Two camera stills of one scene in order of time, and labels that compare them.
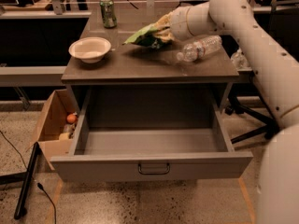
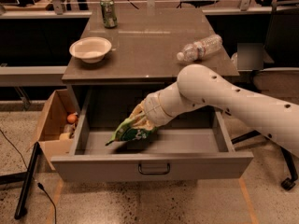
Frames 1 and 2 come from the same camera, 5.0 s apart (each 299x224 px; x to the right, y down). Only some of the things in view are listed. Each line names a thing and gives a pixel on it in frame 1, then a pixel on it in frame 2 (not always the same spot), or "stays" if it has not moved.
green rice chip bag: x=147 y=37 to x=126 y=133
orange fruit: x=71 y=119 stays
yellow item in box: x=64 y=136 stays
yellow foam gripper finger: x=163 y=21 to x=138 y=110
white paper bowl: x=90 y=49 stays
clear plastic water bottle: x=200 y=49 stays
